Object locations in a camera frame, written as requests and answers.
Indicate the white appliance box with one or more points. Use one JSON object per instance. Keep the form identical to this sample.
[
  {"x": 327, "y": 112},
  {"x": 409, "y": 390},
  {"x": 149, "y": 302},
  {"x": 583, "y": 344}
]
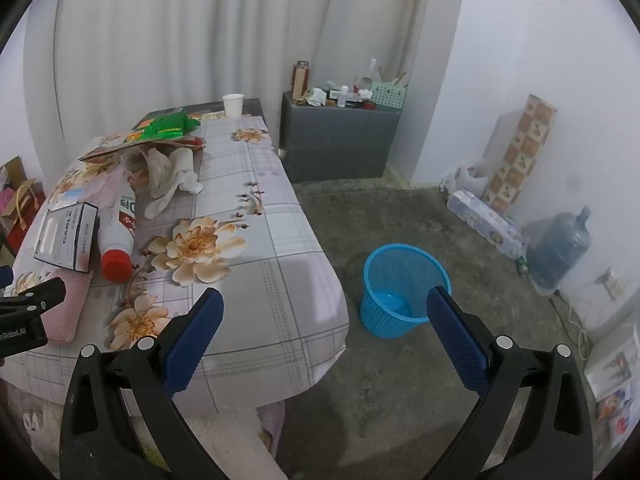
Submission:
[{"x": 615, "y": 355}]

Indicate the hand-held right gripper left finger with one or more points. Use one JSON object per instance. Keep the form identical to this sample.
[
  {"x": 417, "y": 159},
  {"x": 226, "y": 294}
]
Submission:
[{"x": 195, "y": 340}]

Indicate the tall patterned cardboard box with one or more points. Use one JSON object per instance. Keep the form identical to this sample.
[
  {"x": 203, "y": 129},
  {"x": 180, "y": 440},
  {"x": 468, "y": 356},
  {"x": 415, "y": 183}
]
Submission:
[{"x": 520, "y": 155}]

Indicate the green snack bag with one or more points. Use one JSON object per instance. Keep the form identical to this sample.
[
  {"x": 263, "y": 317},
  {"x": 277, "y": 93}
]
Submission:
[{"x": 165, "y": 127}]

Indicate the colourful printed bag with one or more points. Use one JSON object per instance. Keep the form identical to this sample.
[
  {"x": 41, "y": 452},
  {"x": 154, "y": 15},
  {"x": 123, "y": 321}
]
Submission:
[{"x": 615, "y": 412}]

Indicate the brown cardboard box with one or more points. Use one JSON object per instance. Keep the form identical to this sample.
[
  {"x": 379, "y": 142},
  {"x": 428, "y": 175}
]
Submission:
[{"x": 12, "y": 170}]

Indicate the blue plastic waste basket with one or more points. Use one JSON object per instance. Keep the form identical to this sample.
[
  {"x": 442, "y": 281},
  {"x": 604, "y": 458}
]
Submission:
[{"x": 380, "y": 310}]

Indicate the green plastic storage basket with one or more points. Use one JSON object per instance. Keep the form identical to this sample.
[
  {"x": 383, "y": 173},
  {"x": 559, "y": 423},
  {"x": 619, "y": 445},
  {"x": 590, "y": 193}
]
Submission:
[{"x": 390, "y": 95}]

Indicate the small green bottle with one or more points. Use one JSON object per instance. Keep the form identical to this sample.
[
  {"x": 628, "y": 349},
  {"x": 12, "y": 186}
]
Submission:
[{"x": 523, "y": 266}]

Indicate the brown thermos bottle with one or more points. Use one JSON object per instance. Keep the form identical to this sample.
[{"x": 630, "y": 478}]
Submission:
[{"x": 300, "y": 80}]

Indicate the floral tablecloth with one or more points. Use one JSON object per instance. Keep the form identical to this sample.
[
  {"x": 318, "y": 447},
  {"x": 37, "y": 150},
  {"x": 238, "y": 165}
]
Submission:
[{"x": 260, "y": 240}]

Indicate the table with dark printed top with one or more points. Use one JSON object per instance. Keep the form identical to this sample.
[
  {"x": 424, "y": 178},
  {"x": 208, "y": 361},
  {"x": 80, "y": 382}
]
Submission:
[{"x": 210, "y": 107}]

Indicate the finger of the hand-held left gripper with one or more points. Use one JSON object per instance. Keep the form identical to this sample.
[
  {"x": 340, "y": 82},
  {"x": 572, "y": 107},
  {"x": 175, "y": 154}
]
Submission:
[
  {"x": 4, "y": 276},
  {"x": 40, "y": 295}
]

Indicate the white wall socket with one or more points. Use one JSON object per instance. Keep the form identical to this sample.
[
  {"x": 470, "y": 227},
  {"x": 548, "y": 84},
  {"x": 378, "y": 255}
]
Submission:
[{"x": 612, "y": 284}]

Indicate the white curtain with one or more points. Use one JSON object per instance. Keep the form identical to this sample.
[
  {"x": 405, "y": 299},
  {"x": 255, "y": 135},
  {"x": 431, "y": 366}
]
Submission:
[{"x": 175, "y": 35}]

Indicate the white plastic bag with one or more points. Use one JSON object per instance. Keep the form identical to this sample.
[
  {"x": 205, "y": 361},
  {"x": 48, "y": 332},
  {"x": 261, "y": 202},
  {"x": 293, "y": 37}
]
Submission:
[{"x": 467, "y": 177}]

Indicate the red gift bag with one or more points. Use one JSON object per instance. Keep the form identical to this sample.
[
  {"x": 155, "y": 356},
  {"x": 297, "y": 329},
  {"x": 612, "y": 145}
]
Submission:
[{"x": 20, "y": 212}]

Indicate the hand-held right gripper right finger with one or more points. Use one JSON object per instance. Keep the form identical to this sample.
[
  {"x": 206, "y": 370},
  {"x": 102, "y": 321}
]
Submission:
[{"x": 460, "y": 340}]

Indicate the white paper cup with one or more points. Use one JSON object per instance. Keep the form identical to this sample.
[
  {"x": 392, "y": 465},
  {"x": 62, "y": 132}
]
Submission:
[{"x": 233, "y": 105}]

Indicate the white bottle with red cap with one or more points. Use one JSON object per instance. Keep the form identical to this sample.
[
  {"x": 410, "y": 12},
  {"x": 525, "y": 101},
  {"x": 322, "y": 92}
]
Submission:
[{"x": 120, "y": 240}]

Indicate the grey cabinet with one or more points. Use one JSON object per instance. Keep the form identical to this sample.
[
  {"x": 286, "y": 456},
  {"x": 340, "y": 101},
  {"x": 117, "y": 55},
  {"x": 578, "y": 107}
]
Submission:
[{"x": 335, "y": 140}]

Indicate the toilet paper pack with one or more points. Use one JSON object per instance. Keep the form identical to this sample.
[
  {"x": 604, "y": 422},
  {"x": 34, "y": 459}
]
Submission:
[{"x": 480, "y": 217}]

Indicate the crumpled white tissue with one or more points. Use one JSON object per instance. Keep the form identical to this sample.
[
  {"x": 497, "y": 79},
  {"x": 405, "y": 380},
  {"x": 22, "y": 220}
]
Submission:
[{"x": 316, "y": 97}]

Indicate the blue water jug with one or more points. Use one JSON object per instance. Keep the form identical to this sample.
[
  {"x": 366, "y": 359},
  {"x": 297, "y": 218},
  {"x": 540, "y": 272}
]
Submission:
[{"x": 557, "y": 250}]

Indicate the blue and white medicine box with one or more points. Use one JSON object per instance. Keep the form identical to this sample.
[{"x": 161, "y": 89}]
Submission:
[{"x": 70, "y": 197}]

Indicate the clear plastic bag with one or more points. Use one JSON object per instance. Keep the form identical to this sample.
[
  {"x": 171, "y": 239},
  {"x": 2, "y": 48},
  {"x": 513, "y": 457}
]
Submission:
[{"x": 369, "y": 75}]

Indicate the small white bottle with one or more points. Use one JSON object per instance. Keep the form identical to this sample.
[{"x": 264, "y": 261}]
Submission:
[{"x": 342, "y": 96}]

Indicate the bundle of wooden sticks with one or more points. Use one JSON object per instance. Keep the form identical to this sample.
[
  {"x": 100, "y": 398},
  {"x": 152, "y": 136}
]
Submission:
[{"x": 392, "y": 74}]

